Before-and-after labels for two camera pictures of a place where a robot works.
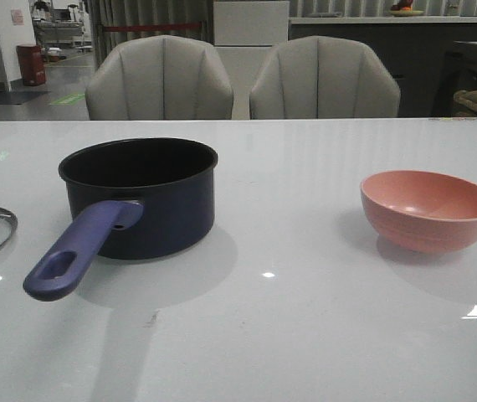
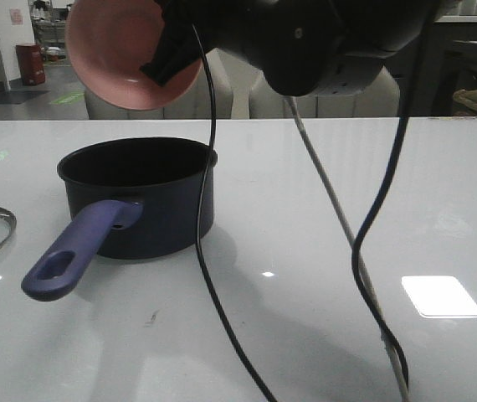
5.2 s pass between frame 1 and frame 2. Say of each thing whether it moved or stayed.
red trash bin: stayed
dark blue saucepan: stayed
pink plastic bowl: moved
